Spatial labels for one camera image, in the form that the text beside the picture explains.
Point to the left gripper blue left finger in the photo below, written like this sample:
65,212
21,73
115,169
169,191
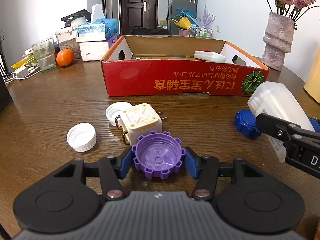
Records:
112,169

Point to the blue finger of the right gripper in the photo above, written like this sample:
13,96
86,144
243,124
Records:
315,123

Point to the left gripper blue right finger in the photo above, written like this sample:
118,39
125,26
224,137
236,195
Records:
205,171

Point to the purple gear lid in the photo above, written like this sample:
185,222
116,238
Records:
158,155

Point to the beige plug adapter cube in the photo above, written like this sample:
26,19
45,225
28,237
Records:
138,120

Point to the blue gear lid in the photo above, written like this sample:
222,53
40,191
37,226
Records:
244,121

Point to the red white lint brush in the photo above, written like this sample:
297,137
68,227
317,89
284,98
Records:
209,56

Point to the yellow thermos jug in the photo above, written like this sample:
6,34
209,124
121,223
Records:
312,85

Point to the white bottle cap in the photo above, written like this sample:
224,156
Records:
82,137
115,109

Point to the pink textured vase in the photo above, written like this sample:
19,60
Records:
278,40

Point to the red cardboard box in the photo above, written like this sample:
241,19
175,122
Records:
165,65

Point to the purple white tissue pack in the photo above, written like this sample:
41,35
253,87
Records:
95,50

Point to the orange fruit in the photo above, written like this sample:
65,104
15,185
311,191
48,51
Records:
65,57

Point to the black paper bag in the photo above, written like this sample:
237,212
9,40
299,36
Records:
5,96

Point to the clear drinking glass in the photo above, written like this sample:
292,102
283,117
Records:
44,53

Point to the clear food container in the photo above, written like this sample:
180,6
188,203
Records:
66,38

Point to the blue tissue pack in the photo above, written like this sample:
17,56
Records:
97,29

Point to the black folding chair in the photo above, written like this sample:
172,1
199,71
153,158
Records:
147,31

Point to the blue yellow dustpan set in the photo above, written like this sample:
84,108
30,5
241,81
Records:
185,19

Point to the dark brown door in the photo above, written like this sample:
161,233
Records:
137,14

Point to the white charger with cable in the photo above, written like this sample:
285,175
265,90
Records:
22,73

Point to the wire storage rack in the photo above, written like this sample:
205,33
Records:
201,32

